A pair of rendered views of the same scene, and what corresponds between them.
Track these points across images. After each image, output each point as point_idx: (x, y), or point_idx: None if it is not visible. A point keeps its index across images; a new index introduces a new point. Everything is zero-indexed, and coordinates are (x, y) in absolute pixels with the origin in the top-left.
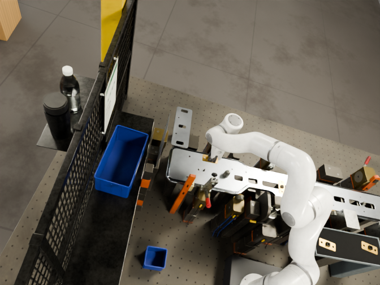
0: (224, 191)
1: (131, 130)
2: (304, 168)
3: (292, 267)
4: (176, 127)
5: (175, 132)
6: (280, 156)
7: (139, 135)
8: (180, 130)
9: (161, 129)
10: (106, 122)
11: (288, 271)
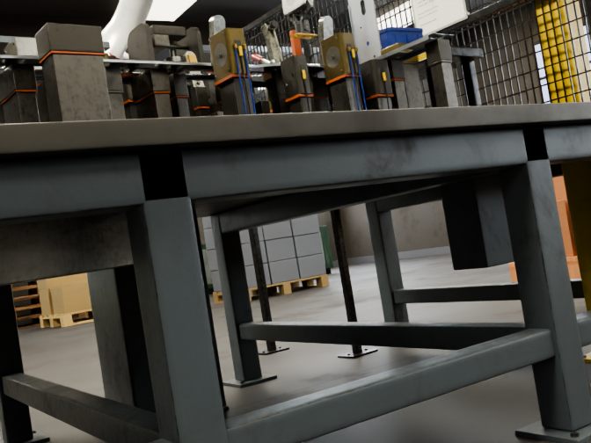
0: (258, 83)
1: (406, 31)
2: None
3: (124, 54)
4: (409, 53)
5: (400, 56)
6: None
7: (397, 36)
8: (400, 54)
9: (406, 43)
10: (422, 19)
11: (127, 54)
